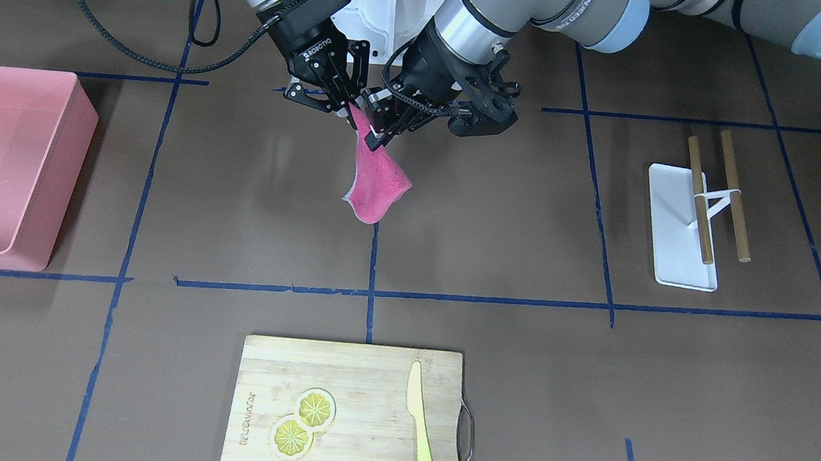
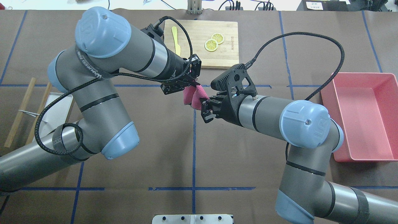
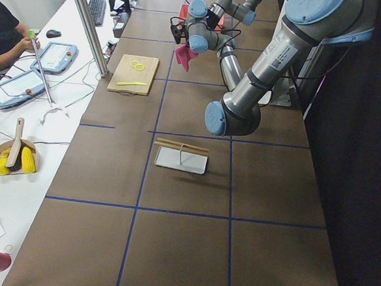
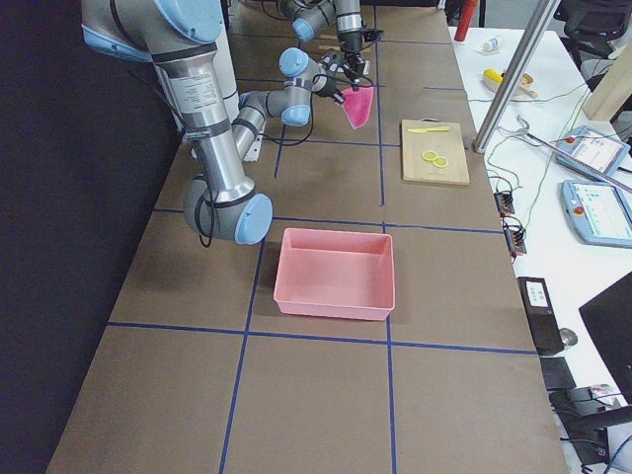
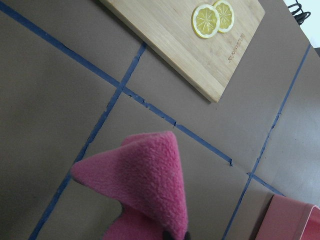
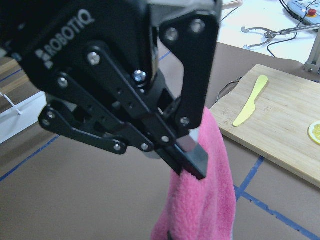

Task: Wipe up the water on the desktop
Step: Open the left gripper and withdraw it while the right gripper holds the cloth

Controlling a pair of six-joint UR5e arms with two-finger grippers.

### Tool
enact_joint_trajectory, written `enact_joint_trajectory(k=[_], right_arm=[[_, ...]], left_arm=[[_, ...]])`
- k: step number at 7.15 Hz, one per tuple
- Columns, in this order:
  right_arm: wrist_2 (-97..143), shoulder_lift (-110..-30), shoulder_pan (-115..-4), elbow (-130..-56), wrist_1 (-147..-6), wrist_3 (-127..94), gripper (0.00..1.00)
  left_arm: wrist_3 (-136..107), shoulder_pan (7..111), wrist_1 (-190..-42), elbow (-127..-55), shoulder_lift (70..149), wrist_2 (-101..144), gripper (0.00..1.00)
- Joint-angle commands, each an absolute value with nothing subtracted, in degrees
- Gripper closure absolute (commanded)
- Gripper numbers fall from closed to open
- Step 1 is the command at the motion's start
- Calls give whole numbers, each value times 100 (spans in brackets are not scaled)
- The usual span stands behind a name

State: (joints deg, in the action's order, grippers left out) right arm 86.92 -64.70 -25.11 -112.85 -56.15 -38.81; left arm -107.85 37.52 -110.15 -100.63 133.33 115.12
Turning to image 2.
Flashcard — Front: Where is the yellow plastic knife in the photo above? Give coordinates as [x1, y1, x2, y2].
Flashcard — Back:
[171, 26, 181, 56]

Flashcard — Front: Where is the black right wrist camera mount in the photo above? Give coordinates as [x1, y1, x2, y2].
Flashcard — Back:
[211, 63, 257, 98]

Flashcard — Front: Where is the white towel rack stand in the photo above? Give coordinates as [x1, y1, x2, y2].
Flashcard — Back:
[4, 78, 75, 148]

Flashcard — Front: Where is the lemon slice upper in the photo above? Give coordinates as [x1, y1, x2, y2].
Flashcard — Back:
[211, 33, 225, 44]

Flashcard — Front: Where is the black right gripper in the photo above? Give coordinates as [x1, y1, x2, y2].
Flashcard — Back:
[199, 93, 241, 125]

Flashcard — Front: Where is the black camera cable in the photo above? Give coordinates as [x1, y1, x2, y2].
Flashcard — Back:
[34, 16, 199, 156]
[246, 32, 345, 101]

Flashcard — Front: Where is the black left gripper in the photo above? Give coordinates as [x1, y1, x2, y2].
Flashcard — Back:
[160, 54, 201, 95]

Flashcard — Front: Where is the pink microfiber cloth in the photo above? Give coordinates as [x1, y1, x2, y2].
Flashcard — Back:
[183, 85, 209, 110]

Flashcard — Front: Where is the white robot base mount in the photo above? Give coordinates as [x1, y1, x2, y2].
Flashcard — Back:
[152, 214, 234, 224]

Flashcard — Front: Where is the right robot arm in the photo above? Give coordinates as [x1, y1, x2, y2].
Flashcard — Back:
[200, 92, 397, 224]

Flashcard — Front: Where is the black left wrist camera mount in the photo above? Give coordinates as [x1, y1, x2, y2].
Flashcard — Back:
[141, 24, 165, 45]

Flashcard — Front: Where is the pink plastic bin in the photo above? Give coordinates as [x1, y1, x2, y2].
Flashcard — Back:
[321, 72, 398, 162]

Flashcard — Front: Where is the silver aluminium post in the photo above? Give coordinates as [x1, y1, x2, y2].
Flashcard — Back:
[187, 0, 203, 15]

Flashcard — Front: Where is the black left camera cable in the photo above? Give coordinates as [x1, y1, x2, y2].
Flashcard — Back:
[34, 16, 199, 156]

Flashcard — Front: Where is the black right camera cable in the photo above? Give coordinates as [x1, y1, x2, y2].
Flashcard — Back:
[246, 32, 345, 101]

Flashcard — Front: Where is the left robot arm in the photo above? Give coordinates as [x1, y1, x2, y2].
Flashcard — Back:
[1, 6, 201, 196]

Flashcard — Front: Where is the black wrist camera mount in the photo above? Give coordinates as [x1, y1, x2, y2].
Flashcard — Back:
[141, 24, 165, 45]
[211, 63, 257, 98]

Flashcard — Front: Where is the wooden cutting board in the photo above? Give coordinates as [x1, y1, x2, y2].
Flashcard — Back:
[164, 20, 239, 69]

